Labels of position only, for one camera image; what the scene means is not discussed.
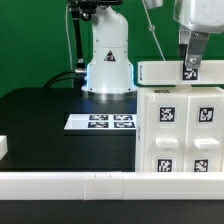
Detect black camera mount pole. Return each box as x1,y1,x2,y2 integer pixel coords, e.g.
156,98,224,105
68,0,123,75

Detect black cable bundle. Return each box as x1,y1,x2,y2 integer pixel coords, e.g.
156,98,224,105
42,69,88,89

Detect white cabinet body box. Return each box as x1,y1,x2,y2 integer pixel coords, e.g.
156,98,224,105
135,87,224,172

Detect white cabinet top block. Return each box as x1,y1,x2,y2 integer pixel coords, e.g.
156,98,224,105
138,60,224,86

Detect white L-shaped boundary rail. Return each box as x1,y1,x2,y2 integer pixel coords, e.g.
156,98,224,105
0,172,224,201

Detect white block at left edge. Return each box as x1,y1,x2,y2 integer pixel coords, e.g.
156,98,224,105
0,135,8,160

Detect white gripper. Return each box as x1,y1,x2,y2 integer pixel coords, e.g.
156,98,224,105
173,0,224,69

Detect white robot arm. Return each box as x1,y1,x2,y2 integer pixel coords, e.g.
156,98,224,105
82,0,224,96

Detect white flat marker base plate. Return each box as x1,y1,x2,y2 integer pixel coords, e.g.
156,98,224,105
64,114,136,130

